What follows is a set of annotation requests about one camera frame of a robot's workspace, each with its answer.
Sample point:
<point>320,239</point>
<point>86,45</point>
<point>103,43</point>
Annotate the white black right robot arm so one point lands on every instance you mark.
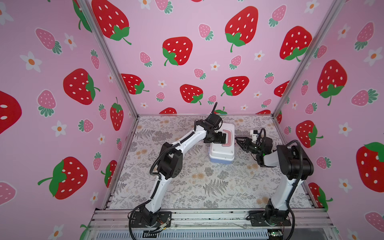
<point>295,166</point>

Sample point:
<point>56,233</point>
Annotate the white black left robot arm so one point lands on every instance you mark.
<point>169,164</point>

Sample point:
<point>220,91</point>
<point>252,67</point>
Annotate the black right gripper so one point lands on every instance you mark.
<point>245,144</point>

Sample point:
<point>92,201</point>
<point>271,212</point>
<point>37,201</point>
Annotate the aluminium corner frame post left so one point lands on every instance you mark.
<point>90,17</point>

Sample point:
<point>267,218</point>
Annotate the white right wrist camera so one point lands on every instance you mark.
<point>255,134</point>

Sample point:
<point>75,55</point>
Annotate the white lid blue tool box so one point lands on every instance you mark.
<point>224,153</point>

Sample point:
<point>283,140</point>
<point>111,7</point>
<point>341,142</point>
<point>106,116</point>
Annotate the aluminium corner frame post right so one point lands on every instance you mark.
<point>321,33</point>

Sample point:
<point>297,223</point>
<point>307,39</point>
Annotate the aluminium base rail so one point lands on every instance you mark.
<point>222,224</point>

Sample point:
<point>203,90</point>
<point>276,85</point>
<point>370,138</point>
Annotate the aluminium corner frame post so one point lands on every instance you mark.
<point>321,33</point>
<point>90,17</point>

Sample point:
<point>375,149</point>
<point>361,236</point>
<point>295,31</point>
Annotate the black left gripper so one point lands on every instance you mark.
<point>219,139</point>

